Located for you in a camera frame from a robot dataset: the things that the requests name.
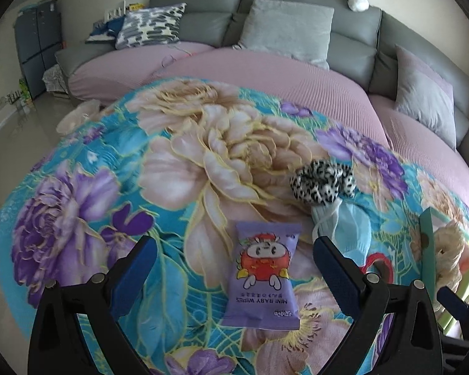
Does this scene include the plain grey pillow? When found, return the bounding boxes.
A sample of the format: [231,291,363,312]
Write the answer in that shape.
[234,0,335,69]

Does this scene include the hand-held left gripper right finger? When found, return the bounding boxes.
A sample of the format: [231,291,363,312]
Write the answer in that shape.
[313,235,444,375]

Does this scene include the light blue face mask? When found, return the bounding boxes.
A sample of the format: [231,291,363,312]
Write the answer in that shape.
[310,199,372,266]

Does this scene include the blue white cloth item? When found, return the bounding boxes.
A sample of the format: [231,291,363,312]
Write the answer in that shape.
[85,17,124,43]

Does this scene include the grey and pink pillow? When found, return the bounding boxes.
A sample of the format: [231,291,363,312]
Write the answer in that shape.
[394,44,456,151]

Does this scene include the grey sofa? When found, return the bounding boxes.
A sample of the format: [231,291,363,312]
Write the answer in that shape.
[55,0,469,153]

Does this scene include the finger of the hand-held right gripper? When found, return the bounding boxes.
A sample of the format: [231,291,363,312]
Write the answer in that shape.
[438,286,469,340]

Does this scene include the patterned cloth covered stool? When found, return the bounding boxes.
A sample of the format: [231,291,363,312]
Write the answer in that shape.
[43,66,69,96]

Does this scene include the purple wet wipes packet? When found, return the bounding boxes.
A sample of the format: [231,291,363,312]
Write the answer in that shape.
[219,221,302,331]

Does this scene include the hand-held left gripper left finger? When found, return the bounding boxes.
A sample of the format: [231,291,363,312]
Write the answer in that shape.
[27,236,159,375]

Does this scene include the floral blanket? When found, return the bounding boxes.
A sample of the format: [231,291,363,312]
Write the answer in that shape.
[0,76,469,375]

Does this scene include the black white patterned pillow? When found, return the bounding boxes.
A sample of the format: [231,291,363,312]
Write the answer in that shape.
[115,2,187,49]

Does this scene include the dark blue cabinet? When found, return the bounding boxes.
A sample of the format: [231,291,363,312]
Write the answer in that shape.
[16,0,63,100]

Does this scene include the red tape roll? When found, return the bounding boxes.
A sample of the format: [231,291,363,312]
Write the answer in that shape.
[361,253,395,282]

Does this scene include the leopard print scrunchie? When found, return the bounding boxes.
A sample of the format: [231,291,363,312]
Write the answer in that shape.
[289,159,356,206]

